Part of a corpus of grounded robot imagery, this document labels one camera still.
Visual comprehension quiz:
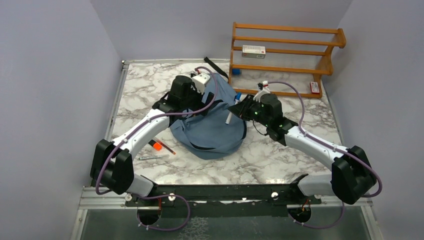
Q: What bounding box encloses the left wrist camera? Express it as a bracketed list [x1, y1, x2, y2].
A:
[191, 72, 211, 95]

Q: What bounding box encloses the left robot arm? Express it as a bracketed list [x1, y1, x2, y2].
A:
[90, 73, 218, 206]

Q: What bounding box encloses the red pen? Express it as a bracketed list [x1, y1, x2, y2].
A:
[155, 138, 176, 155]

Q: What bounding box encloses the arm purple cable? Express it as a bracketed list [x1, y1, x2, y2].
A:
[95, 66, 220, 232]
[261, 81, 383, 230]

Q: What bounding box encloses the blue student backpack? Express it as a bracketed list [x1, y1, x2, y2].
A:
[169, 57, 247, 160]

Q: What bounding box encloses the wooden shelf rack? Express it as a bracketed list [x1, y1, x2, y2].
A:
[228, 22, 347, 99]

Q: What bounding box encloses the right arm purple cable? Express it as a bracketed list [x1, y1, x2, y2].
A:
[261, 81, 383, 230]

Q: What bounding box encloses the small blue object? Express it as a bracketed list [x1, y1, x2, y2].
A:
[231, 68, 242, 76]

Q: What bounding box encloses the white box on shelf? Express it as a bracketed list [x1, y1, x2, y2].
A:
[241, 45, 266, 59]

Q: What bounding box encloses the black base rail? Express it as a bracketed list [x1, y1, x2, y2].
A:
[111, 178, 322, 219]

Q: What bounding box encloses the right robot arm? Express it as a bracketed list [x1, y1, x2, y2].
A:
[228, 93, 378, 205]

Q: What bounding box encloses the blue capped pen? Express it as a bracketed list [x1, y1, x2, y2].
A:
[225, 92, 243, 126]

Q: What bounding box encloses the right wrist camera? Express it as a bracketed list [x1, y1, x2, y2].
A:
[253, 80, 271, 102]

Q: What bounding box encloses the small red white box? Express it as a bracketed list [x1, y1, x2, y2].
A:
[309, 81, 321, 95]

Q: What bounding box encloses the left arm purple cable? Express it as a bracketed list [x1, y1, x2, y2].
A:
[95, 66, 220, 232]

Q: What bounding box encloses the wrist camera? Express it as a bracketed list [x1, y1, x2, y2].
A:
[253, 80, 271, 102]
[191, 72, 211, 95]

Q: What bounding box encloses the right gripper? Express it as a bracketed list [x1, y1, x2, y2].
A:
[228, 93, 271, 128]

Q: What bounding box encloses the orange black highlighter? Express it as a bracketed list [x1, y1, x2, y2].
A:
[148, 139, 163, 151]

